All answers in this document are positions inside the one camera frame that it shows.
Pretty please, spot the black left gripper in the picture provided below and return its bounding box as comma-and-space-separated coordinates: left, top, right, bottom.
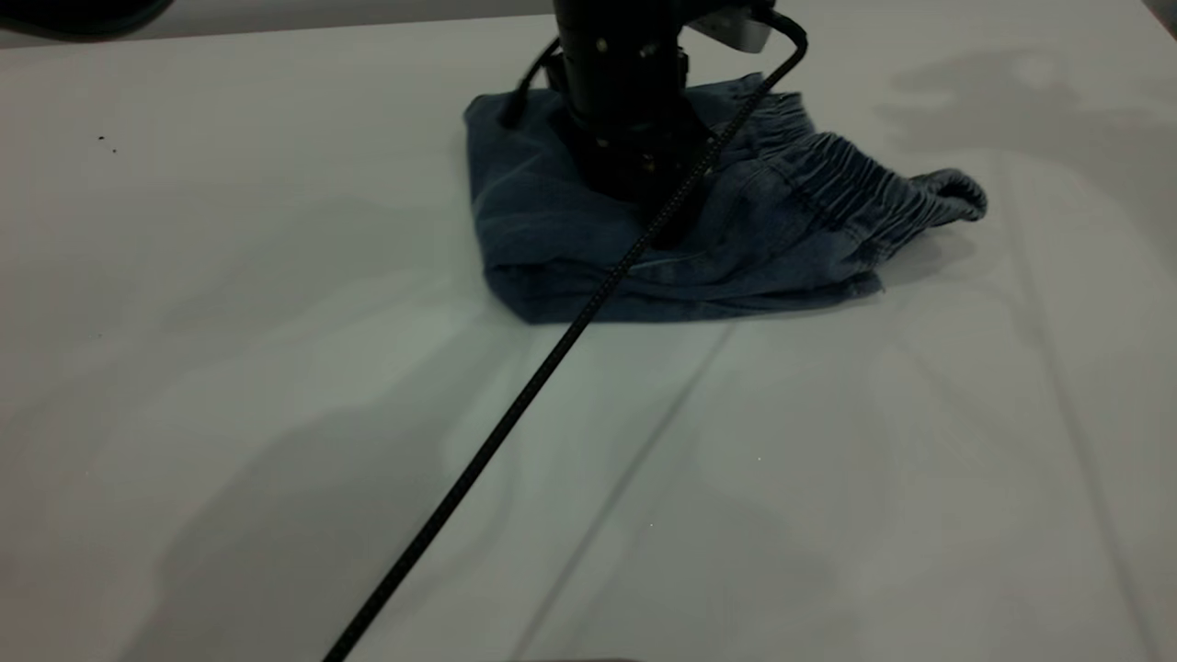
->
563, 83, 714, 251

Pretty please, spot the blue denim shorts basketball print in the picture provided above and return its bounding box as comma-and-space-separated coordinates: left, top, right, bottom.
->
463, 74, 989, 325

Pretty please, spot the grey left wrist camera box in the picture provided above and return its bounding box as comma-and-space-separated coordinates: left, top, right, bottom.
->
685, 5, 775, 53

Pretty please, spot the thin black left gripper cable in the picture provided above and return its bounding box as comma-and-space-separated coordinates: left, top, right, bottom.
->
499, 37, 564, 128

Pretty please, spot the braided black left camera cable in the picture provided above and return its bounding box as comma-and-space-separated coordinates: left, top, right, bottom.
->
320, 7, 810, 662

